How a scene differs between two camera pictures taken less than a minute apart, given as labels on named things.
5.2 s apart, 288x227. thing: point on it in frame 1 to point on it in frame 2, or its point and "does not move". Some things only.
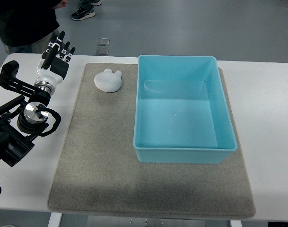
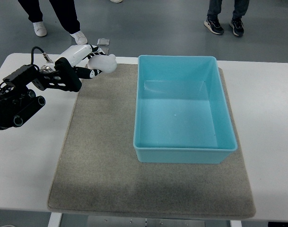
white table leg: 55,220 does not move
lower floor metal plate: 102,51 does not move
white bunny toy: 108,81 to 106,64
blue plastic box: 182,114 does not move
